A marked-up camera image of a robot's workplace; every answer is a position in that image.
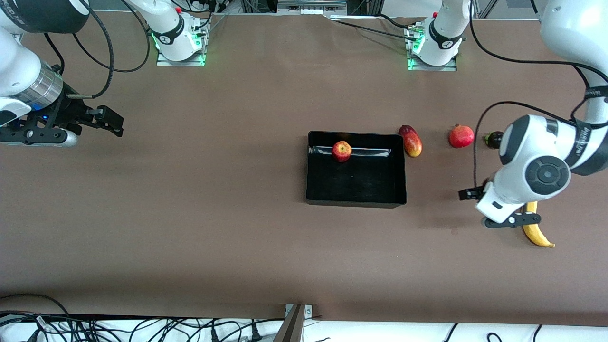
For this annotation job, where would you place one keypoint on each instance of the red yellow mango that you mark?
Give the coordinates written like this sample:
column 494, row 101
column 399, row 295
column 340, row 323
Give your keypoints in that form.
column 412, row 142

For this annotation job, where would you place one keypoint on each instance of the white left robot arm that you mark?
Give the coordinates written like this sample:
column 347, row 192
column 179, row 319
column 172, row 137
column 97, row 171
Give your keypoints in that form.
column 527, row 152

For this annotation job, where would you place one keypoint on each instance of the red apple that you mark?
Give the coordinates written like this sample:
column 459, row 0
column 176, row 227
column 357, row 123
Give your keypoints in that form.
column 341, row 151

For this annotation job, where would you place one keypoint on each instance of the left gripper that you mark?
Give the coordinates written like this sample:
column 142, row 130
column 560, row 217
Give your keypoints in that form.
column 475, row 194

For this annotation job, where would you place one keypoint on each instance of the silver table edge bracket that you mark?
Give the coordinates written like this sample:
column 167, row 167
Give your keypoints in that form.
column 308, row 309

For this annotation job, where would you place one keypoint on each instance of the black plastic box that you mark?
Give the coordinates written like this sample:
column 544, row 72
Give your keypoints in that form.
column 361, row 183

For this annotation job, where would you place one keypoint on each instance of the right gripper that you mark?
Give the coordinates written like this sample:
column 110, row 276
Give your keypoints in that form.
column 68, row 114

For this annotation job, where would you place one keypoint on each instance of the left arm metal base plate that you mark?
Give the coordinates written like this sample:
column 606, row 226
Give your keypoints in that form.
column 432, row 67

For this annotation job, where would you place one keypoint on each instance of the silver metal rail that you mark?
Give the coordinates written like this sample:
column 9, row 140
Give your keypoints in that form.
column 311, row 5

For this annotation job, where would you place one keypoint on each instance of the red pomegranate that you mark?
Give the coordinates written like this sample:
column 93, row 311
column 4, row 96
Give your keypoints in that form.
column 461, row 136

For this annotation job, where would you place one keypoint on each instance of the dark purple mangosteen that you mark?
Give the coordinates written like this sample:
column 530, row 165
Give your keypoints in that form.
column 493, row 140

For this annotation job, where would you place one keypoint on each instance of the dark angled post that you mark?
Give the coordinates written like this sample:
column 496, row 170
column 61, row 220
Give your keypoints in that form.
column 289, row 327

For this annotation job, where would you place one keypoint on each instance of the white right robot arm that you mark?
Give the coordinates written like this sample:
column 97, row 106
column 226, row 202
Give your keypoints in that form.
column 14, row 61

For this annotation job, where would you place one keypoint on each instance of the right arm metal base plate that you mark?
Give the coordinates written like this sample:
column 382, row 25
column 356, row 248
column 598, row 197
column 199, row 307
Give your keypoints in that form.
column 183, row 62

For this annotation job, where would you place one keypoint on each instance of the yellow banana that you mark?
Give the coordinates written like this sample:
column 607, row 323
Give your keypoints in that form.
column 534, row 235

